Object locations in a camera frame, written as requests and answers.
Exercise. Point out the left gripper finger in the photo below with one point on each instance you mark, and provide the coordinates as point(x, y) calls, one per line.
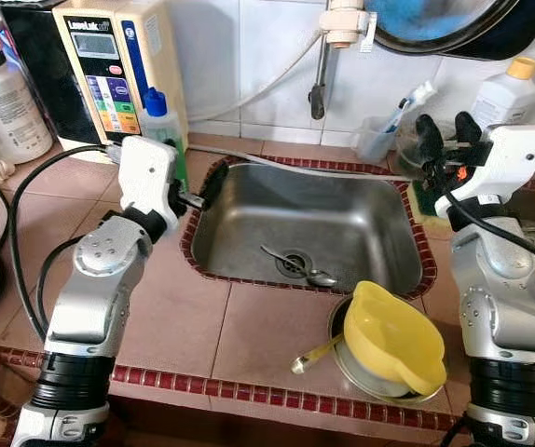
point(214, 186)
point(185, 163)

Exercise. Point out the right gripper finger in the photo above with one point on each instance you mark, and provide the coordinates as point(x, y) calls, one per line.
point(430, 140)
point(468, 130)

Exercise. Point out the yellow plastic bowl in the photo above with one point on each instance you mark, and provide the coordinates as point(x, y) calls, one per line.
point(389, 335)

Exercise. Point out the steel fork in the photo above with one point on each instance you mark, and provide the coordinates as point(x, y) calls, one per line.
point(309, 358)

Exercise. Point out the shallow steel bowl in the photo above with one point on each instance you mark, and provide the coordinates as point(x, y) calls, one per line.
point(379, 389)

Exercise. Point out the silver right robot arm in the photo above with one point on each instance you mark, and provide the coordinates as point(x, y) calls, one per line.
point(500, 298)

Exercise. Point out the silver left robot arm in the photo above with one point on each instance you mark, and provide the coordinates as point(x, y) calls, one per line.
point(95, 279)

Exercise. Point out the clear plastic measuring jug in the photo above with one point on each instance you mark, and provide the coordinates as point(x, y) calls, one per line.
point(405, 149)

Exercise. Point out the green scouring sponge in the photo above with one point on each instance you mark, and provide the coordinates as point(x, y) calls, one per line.
point(424, 209)

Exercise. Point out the white bottle yellow cap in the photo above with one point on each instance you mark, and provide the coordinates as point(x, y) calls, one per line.
point(505, 98)

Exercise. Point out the clear toothbrush cup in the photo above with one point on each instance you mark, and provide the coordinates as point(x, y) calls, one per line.
point(372, 142)

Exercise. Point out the green dish soap bottle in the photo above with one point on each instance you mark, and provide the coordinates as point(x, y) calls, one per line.
point(156, 102)

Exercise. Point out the black pan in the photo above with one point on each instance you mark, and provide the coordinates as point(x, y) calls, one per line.
point(519, 33)

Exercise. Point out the steel wok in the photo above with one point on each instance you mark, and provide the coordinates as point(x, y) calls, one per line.
point(435, 23)

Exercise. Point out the beige black water ionizer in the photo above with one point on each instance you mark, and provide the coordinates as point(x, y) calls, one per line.
point(109, 56)

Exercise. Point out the white jug green cap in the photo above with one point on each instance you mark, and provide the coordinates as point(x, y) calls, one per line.
point(6, 112)

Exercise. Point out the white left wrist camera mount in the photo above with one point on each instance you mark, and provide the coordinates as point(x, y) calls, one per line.
point(146, 172)

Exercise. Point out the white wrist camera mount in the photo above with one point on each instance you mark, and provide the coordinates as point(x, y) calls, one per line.
point(510, 154)
point(146, 172)

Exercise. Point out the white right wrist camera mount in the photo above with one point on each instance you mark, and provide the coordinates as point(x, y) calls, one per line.
point(510, 154)

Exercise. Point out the chrome wall tap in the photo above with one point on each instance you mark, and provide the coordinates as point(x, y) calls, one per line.
point(319, 84)

